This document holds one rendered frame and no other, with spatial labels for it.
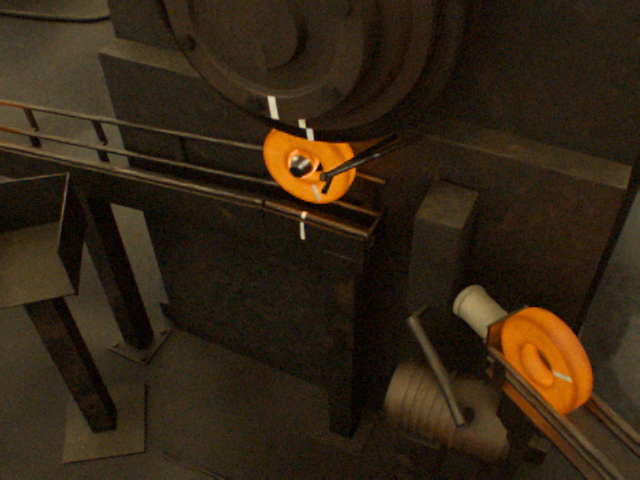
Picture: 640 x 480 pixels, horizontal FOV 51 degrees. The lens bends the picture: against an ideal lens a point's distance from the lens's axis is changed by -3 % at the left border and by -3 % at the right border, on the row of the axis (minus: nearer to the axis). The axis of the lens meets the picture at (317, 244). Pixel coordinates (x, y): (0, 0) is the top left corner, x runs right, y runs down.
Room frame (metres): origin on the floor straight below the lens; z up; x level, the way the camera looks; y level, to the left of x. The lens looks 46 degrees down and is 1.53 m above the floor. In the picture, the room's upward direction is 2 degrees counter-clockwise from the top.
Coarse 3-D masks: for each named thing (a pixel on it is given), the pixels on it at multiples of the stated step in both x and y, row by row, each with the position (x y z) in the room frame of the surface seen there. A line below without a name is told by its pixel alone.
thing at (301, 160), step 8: (296, 152) 0.86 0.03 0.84; (304, 152) 0.85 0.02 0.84; (296, 160) 0.84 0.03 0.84; (304, 160) 0.84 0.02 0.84; (312, 160) 0.84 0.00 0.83; (296, 168) 0.83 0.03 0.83; (304, 168) 0.83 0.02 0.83; (312, 168) 0.84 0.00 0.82; (296, 176) 0.83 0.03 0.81; (304, 176) 0.83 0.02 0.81
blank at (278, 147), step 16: (272, 144) 0.88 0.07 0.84; (288, 144) 0.87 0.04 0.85; (304, 144) 0.85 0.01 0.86; (320, 144) 0.84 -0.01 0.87; (336, 144) 0.84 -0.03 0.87; (272, 160) 0.88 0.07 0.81; (288, 160) 0.87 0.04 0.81; (320, 160) 0.84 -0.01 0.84; (336, 160) 0.83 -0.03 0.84; (288, 176) 0.87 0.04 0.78; (336, 176) 0.83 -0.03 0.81; (352, 176) 0.83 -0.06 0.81; (304, 192) 0.86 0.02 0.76; (320, 192) 0.84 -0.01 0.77; (336, 192) 0.83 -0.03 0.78
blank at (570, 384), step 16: (512, 320) 0.58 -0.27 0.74; (528, 320) 0.56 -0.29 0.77; (544, 320) 0.55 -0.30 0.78; (560, 320) 0.55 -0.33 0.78; (512, 336) 0.58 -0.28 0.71; (528, 336) 0.55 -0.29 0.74; (544, 336) 0.53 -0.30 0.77; (560, 336) 0.52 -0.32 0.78; (512, 352) 0.57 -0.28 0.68; (528, 352) 0.56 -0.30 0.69; (544, 352) 0.52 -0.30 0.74; (560, 352) 0.50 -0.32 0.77; (576, 352) 0.50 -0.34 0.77; (528, 368) 0.54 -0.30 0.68; (544, 368) 0.54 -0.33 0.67; (560, 368) 0.50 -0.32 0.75; (576, 368) 0.49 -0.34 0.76; (544, 384) 0.51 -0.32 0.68; (560, 384) 0.49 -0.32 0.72; (576, 384) 0.47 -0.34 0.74; (560, 400) 0.48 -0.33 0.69; (576, 400) 0.46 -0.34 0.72
